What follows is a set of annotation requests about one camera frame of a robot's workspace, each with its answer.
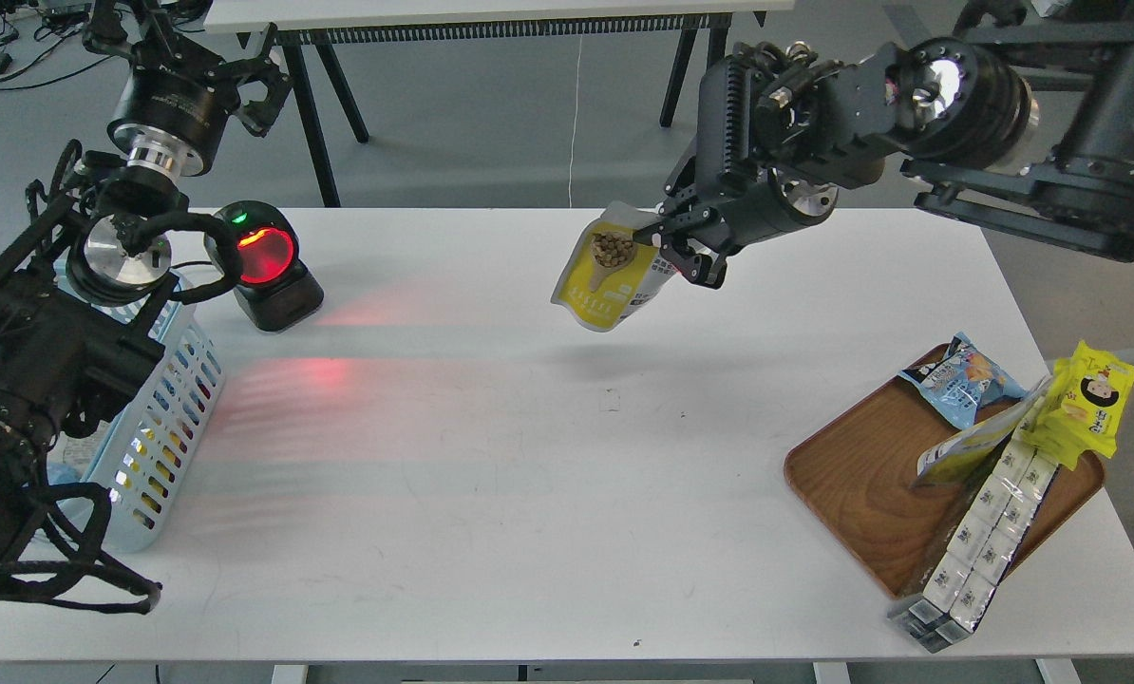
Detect brown wooden tray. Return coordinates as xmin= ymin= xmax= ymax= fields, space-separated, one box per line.
xmin=782 ymin=341 xmax=1106 ymax=599

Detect black floor cables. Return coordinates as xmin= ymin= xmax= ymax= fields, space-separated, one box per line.
xmin=0 ymin=0 xmax=112 ymax=96

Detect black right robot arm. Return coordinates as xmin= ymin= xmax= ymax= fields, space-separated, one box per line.
xmin=633 ymin=1 xmax=1134 ymax=289

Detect yellow bean snack pouch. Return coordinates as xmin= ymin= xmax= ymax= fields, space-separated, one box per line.
xmin=550 ymin=200 xmax=677 ymax=331

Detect background table with black legs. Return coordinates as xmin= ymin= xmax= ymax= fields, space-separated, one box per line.
xmin=202 ymin=1 xmax=794 ymax=208

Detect yellow white flat snack pouch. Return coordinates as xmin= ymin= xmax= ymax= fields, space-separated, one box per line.
xmin=911 ymin=375 xmax=1053 ymax=485

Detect black barcode scanner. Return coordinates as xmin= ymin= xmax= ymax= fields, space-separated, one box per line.
xmin=215 ymin=200 xmax=324 ymax=333

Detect white hanging cable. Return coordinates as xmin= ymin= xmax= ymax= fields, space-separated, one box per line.
xmin=567 ymin=34 xmax=584 ymax=209

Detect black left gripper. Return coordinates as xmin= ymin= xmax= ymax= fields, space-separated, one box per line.
xmin=84 ymin=1 xmax=291 ymax=178

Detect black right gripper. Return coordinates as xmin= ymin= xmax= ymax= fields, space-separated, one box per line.
xmin=633 ymin=43 xmax=909 ymax=290

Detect blue snack bag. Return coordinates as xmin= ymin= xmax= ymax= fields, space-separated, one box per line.
xmin=898 ymin=331 xmax=1027 ymax=431

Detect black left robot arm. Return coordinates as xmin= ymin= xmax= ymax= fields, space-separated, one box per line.
xmin=0 ymin=1 xmax=305 ymax=614

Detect silver white snack strip pack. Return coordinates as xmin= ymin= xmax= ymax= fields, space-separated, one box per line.
xmin=888 ymin=439 xmax=1057 ymax=655

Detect yellow cartoon snack bag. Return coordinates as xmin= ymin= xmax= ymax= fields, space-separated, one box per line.
xmin=1017 ymin=339 xmax=1134 ymax=470

